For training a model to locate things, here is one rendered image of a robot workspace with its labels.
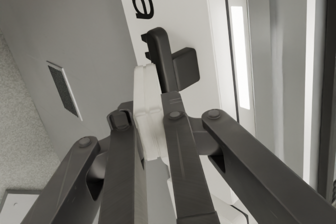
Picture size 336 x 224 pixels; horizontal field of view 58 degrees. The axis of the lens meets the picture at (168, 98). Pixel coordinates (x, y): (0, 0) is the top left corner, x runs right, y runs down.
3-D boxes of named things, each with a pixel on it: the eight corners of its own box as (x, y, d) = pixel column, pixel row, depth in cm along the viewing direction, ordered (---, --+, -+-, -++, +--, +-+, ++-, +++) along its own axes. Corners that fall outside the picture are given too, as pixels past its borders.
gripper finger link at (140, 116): (159, 159, 16) (145, 162, 16) (153, 101, 23) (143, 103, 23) (147, 112, 15) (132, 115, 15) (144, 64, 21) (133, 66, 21)
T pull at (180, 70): (163, 121, 24) (174, 127, 23) (142, 30, 21) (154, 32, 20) (195, 102, 26) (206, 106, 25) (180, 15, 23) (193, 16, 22)
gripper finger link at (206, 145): (166, 140, 14) (230, 127, 14) (159, 93, 18) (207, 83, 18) (172, 166, 15) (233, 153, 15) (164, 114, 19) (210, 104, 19)
